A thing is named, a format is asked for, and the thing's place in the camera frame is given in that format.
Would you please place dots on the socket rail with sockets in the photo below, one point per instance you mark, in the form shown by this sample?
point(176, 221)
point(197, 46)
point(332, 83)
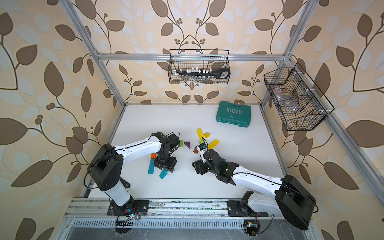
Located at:
point(219, 74)

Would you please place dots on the purple triangle block upper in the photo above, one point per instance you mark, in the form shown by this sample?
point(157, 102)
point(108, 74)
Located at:
point(187, 144)

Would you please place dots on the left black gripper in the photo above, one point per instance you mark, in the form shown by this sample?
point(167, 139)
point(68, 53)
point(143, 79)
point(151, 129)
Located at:
point(171, 168)

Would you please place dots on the wire basket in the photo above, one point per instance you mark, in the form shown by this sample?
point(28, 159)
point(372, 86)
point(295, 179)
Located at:
point(197, 59)
point(300, 102)

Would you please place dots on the plastic bag in basket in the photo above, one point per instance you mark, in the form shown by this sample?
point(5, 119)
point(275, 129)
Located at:
point(287, 102)

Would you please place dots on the back wire basket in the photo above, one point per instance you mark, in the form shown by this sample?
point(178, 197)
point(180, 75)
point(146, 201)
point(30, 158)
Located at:
point(197, 59)

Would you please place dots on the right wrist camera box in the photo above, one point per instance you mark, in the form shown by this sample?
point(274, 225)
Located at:
point(202, 148)

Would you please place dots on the teal triangle block lower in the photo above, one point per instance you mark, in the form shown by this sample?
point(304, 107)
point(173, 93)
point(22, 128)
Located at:
point(163, 173)

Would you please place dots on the long yellow block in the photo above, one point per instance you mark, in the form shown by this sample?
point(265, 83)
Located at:
point(200, 133)
point(213, 144)

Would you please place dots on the dark green hand tool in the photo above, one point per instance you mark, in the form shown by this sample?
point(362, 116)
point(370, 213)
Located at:
point(125, 183)

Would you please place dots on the green plastic tool case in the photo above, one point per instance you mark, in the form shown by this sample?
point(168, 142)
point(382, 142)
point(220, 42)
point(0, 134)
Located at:
point(234, 114)

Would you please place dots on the long teal block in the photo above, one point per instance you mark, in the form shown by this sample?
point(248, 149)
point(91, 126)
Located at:
point(151, 167)

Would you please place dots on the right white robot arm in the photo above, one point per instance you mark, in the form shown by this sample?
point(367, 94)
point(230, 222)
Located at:
point(286, 196)

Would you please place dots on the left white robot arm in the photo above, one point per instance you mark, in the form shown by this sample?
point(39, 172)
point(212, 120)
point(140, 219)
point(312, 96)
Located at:
point(106, 169)

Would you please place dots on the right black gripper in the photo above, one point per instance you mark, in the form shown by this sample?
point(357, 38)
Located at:
point(199, 166)

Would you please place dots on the right wire basket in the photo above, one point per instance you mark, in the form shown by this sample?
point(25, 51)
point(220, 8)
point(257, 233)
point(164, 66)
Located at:
point(300, 102)

